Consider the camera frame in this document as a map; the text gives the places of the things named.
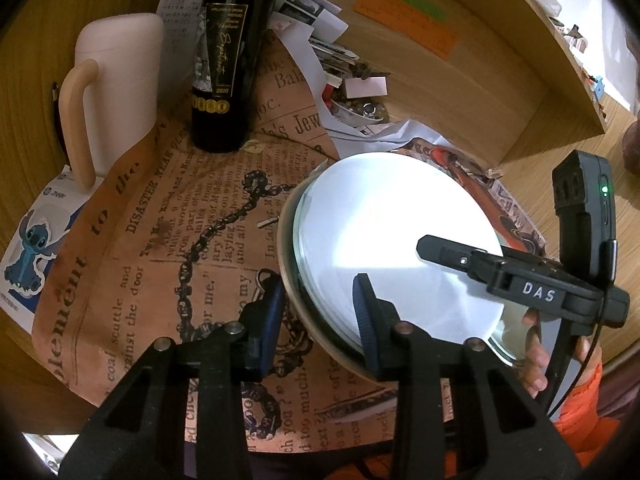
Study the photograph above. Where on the handwritten white paper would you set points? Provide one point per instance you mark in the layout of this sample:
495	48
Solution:
180	20

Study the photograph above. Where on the person's right hand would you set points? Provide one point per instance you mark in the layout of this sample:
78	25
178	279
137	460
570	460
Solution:
536	360

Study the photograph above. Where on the wooden shelf board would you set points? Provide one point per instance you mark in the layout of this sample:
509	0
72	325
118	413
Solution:
540	85

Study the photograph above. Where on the blue cartoon sticker sheet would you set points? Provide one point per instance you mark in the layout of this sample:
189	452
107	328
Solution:
30	250

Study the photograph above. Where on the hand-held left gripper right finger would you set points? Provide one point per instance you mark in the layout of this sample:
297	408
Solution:
367	325

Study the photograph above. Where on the stack of booklets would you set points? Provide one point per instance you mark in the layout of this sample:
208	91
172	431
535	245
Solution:
335	60

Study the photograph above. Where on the rolled newspaper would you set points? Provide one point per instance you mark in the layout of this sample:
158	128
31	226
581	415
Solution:
305	5

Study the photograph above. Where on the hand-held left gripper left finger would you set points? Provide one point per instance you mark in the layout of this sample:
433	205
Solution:
272	310

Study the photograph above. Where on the white plate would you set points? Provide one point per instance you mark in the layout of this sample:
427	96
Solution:
380	220

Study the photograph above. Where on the white card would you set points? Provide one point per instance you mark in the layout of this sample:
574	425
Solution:
367	86

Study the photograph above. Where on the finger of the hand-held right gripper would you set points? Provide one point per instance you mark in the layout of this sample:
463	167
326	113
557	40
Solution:
450	252

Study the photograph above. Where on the dark wine bottle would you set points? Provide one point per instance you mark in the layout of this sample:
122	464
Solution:
230	60

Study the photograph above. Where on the brown newspaper print mat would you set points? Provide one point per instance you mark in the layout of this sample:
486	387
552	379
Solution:
150	260

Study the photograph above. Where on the small bowl of pebbles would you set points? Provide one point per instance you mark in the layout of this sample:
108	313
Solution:
360	110

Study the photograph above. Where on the large folded white paper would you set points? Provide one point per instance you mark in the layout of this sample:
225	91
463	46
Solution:
300	55

